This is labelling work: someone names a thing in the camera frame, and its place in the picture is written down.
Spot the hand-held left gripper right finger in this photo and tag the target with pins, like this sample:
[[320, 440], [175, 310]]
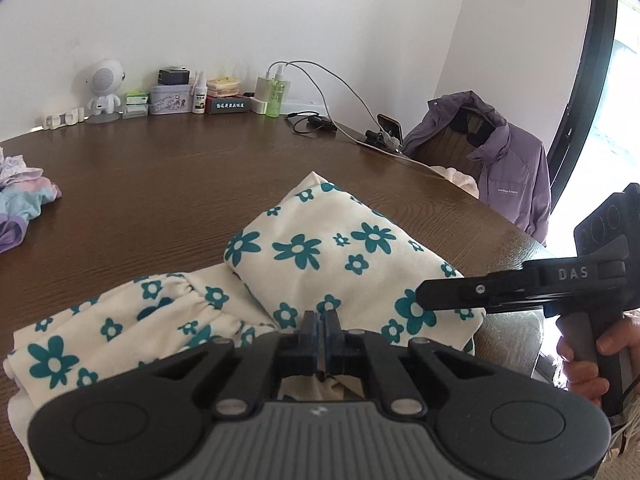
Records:
[[330, 345]]

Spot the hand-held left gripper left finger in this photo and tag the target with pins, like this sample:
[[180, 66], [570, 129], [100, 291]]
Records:
[[310, 345]]

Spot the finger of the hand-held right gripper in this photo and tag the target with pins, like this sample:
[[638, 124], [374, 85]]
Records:
[[475, 291]]

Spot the white teal floral hoodie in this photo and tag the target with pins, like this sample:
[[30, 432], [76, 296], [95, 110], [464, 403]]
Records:
[[340, 260]]

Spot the white teal floral pants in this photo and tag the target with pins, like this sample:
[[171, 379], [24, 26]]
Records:
[[125, 330]]

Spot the person's right hand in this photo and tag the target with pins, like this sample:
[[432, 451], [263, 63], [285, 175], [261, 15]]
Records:
[[585, 380]]

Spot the purple jacket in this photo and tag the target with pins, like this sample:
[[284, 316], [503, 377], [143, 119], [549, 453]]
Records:
[[515, 175]]

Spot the pink fluffy cloth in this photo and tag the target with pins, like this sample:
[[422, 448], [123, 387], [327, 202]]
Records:
[[457, 180]]

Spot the brown wooden chair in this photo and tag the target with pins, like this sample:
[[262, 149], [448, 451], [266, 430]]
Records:
[[445, 147]]

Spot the black phone stand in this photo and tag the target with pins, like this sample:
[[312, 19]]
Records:
[[375, 137]]

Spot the dark smartphone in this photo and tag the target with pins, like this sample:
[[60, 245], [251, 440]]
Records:
[[391, 127]]

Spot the white power strip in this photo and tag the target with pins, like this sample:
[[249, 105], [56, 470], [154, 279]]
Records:
[[300, 106]]

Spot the green spray bottle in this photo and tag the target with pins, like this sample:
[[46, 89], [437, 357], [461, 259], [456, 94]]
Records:
[[275, 97]]

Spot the dark box with white print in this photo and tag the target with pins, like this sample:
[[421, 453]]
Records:
[[229, 105]]

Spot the cream power adapter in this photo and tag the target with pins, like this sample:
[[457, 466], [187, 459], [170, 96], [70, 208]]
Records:
[[264, 89]]

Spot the white spray bottle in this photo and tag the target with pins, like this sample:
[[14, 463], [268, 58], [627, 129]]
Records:
[[199, 97]]

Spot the yellow pink packet stack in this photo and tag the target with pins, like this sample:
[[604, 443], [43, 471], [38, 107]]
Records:
[[222, 87]]

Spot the grey printed tin box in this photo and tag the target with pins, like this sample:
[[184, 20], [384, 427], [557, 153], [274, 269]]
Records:
[[170, 100]]

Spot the green white small box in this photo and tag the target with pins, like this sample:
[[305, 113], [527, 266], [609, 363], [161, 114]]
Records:
[[137, 98], [136, 111]]

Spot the black small device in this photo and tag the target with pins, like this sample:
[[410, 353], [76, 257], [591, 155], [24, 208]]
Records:
[[174, 76]]

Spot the pink blue tie-dye garment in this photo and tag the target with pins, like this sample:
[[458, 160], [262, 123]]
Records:
[[25, 210]]

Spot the white robot speaker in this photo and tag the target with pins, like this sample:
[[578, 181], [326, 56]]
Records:
[[105, 85]]

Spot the white clip rack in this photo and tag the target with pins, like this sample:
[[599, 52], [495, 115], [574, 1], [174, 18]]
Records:
[[62, 119]]

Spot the purple print white garment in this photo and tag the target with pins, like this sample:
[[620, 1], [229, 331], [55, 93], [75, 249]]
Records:
[[17, 170]]

